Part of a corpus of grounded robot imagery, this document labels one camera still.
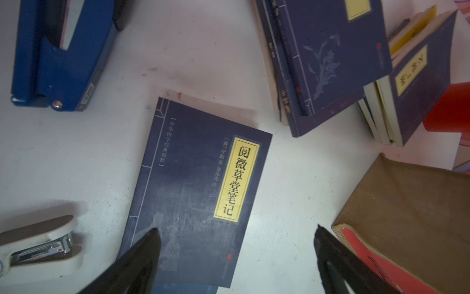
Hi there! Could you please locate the red pen holder cup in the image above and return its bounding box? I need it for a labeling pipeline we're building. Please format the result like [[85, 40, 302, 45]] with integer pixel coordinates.
[[423, 82, 470, 140]]

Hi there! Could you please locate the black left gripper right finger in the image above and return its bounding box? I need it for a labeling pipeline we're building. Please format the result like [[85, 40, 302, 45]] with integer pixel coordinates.
[[313, 225, 398, 294]]

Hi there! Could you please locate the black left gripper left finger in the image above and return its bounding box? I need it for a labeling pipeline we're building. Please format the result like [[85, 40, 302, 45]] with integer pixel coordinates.
[[80, 228, 161, 294]]

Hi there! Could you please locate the small white stapler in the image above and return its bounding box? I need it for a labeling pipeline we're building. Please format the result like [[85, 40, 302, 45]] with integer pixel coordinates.
[[1, 214, 84, 287]]

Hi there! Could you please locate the navy book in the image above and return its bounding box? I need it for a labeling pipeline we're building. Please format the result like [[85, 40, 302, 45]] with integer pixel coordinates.
[[358, 6, 458, 147], [255, 0, 392, 137], [119, 98, 272, 289], [151, 283, 219, 294]]

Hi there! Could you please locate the red beige canvas tote bag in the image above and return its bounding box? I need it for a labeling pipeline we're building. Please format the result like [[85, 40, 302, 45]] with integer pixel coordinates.
[[332, 154, 470, 294]]

